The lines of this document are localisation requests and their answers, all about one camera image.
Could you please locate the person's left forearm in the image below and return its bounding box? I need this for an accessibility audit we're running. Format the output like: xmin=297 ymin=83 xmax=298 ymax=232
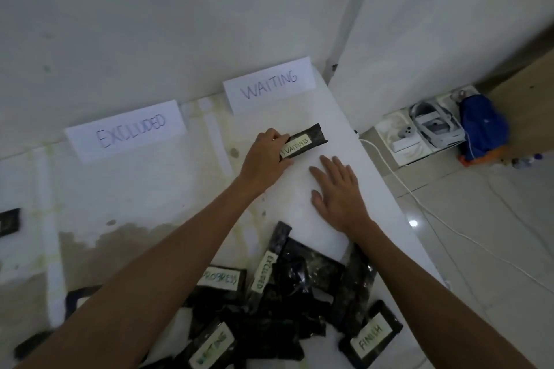
xmin=15 ymin=176 xmax=271 ymax=369

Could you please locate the black flat packet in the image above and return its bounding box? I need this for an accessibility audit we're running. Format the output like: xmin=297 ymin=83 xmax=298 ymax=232
xmin=0 ymin=208 xmax=22 ymax=238

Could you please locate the blue bag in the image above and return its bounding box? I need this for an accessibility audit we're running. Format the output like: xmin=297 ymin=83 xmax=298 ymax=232
xmin=457 ymin=90 xmax=510 ymax=161

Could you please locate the white cable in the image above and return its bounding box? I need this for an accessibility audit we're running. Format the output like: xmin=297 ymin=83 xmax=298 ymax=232
xmin=356 ymin=136 xmax=554 ymax=292

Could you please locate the wooden cabinet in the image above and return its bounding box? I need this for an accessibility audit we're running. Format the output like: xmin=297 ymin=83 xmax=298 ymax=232
xmin=475 ymin=49 xmax=554 ymax=158

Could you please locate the white headset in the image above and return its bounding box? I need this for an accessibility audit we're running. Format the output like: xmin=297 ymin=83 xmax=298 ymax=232
xmin=409 ymin=101 xmax=466 ymax=150

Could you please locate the person's right forearm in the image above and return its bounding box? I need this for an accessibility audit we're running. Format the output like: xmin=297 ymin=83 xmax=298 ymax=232
xmin=346 ymin=221 xmax=539 ymax=369

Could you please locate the white paper sign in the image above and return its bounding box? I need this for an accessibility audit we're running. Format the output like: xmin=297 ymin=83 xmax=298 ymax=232
xmin=65 ymin=100 xmax=188 ymax=165
xmin=223 ymin=57 xmax=317 ymax=116

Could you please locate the white open box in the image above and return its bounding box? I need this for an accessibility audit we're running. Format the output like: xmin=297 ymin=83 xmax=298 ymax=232
xmin=374 ymin=86 xmax=482 ymax=167

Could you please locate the pile of black packets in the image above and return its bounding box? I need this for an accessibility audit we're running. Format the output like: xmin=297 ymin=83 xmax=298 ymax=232
xmin=143 ymin=221 xmax=404 ymax=369

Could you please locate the orange object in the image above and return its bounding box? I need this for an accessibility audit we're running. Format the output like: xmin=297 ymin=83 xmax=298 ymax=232
xmin=458 ymin=145 xmax=508 ymax=165

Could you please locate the black labelled packet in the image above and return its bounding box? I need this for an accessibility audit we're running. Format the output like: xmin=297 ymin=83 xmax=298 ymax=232
xmin=279 ymin=123 xmax=329 ymax=161

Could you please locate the person's left hand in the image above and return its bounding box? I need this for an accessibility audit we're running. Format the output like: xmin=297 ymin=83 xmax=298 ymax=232
xmin=240 ymin=128 xmax=292 ymax=195

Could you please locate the person's right hand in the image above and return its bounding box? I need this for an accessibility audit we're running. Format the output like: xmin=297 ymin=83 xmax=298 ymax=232
xmin=309 ymin=155 xmax=376 ymax=236

